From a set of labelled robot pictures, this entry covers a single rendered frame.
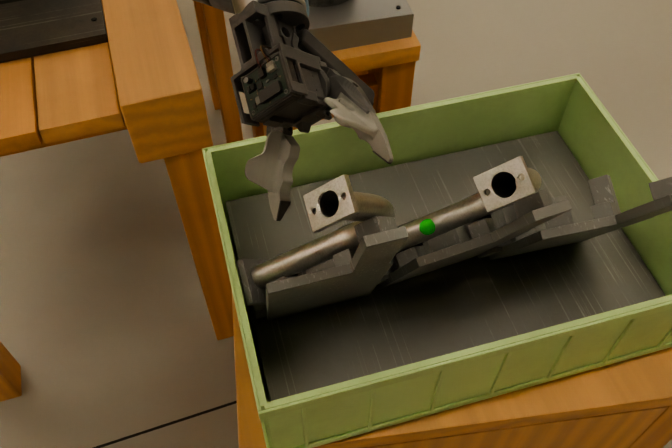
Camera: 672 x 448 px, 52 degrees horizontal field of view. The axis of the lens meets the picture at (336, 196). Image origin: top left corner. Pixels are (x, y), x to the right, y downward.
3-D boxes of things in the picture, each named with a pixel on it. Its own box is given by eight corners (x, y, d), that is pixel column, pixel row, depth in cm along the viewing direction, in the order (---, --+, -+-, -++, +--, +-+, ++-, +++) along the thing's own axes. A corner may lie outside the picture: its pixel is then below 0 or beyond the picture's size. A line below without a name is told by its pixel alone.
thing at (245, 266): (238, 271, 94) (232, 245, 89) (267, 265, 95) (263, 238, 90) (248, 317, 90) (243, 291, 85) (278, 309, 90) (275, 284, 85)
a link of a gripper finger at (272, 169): (226, 211, 71) (245, 122, 70) (266, 214, 75) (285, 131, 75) (247, 218, 69) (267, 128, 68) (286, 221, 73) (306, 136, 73)
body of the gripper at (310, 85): (241, 131, 68) (215, 26, 71) (298, 143, 75) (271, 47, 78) (297, 95, 64) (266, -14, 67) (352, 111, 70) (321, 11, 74)
